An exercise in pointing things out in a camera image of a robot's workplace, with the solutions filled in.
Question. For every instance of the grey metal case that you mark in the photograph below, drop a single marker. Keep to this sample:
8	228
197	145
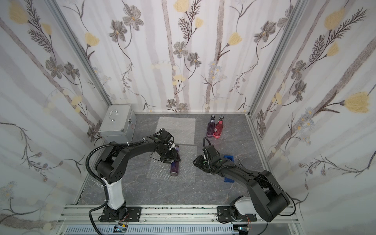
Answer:
118	124

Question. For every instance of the pink red bottle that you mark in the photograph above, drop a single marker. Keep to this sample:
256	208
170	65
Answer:
219	128

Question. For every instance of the bubble wrap sheet stack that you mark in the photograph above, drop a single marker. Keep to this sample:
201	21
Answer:
182	129

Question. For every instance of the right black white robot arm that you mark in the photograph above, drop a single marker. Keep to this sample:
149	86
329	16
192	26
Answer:
267	197

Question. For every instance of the single bubble wrap sheet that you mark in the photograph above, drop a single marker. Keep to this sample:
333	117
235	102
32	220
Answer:
186	171

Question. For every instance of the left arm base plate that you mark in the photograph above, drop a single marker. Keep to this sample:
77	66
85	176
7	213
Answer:
129	213

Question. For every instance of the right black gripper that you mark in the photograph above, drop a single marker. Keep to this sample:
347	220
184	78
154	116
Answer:
201	162

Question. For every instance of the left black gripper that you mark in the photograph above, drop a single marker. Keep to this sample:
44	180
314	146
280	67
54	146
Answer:
171	155

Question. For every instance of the dark purple bottle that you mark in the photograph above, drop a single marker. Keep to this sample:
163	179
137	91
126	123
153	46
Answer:
211	127

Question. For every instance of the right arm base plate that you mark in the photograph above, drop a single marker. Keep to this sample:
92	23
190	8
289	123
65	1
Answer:
227	214

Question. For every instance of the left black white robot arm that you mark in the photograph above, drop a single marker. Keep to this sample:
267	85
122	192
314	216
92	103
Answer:
112	164

